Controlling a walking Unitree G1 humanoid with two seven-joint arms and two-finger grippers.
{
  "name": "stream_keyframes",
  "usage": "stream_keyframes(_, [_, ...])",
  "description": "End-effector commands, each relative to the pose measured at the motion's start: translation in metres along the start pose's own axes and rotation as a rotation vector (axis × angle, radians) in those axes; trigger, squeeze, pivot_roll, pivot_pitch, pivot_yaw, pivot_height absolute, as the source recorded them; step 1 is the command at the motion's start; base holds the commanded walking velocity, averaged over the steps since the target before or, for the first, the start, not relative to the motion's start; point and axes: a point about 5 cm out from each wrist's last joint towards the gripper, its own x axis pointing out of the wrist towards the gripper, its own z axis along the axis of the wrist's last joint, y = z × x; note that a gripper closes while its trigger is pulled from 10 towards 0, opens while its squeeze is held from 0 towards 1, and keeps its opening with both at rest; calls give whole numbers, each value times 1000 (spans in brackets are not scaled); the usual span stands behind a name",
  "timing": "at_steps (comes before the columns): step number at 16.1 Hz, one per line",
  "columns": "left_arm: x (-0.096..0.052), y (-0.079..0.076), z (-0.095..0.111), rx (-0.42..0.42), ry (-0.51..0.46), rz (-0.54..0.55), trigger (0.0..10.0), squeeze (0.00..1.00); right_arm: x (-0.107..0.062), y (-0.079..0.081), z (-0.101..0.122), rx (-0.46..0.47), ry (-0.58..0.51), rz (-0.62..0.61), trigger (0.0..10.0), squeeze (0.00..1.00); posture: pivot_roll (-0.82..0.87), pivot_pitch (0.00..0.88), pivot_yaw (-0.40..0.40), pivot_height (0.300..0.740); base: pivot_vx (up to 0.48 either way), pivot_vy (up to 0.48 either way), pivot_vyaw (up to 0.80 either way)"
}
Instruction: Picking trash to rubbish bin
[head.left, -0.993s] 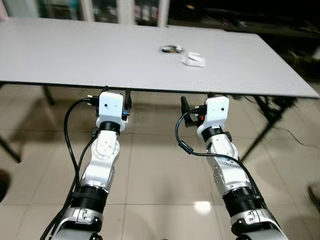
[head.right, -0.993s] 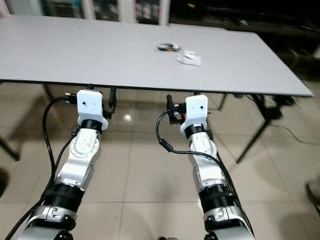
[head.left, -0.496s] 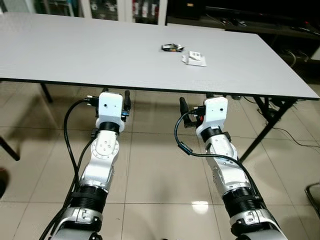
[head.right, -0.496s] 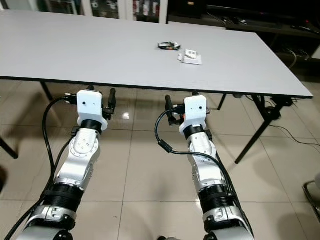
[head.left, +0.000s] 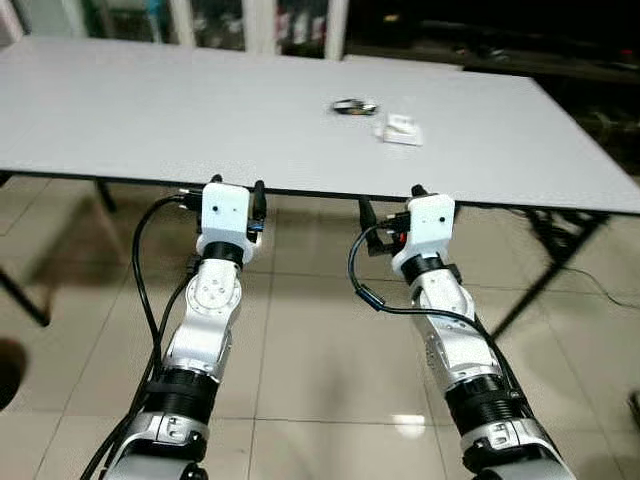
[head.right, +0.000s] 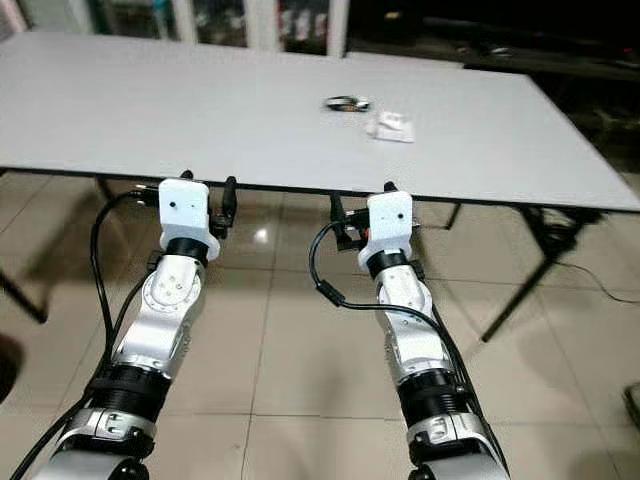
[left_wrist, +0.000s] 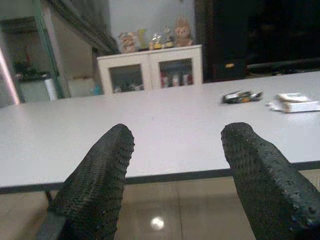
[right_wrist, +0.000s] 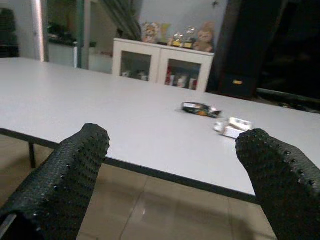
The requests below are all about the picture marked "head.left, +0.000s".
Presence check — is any white carton with barcode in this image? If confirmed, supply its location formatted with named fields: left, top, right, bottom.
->
left=373, top=113, right=425, bottom=148

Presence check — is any crumpled silver foil wrapper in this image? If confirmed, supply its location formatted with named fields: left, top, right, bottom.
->
left=330, top=97, right=379, bottom=116

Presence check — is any black folding table leg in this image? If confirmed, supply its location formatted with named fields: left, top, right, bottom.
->
left=492, top=205, right=611, bottom=339
left=0, top=178, right=119, bottom=329

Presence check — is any white glass door cabinet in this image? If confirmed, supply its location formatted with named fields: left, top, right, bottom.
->
left=0, top=0, right=346, bottom=56

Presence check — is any dark round floor object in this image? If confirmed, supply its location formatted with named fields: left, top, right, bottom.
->
left=0, top=338, right=29, bottom=411

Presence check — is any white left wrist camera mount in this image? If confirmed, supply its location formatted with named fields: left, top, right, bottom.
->
left=197, top=183, right=253, bottom=263

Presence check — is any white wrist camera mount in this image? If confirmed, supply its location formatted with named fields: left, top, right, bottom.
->
left=390, top=193, right=456, bottom=281
left=197, top=183, right=253, bottom=263

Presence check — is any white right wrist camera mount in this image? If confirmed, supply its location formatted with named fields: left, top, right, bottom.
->
left=390, top=193, right=456, bottom=281

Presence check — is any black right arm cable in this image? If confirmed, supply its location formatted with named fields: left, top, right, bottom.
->
left=347, top=222, right=561, bottom=471

